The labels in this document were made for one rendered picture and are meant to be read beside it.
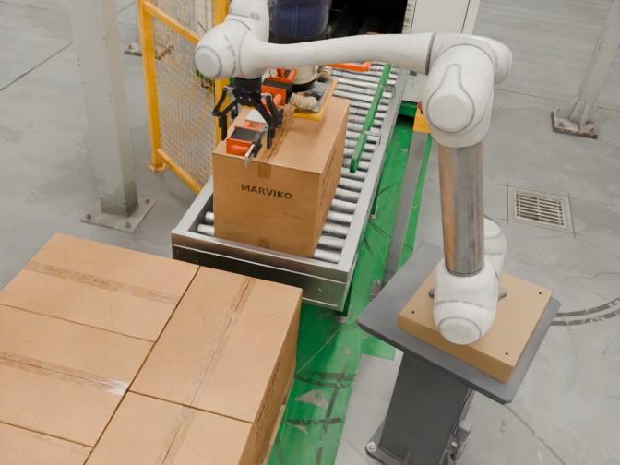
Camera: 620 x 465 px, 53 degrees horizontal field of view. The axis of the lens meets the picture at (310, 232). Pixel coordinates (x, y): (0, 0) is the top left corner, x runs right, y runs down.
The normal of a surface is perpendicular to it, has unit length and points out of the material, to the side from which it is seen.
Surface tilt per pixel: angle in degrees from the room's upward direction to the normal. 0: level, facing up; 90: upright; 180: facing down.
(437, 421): 90
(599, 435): 0
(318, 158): 0
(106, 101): 90
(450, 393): 90
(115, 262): 0
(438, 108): 87
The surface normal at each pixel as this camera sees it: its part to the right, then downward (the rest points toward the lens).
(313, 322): 0.08, -0.78
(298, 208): -0.22, 0.59
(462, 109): -0.41, 0.51
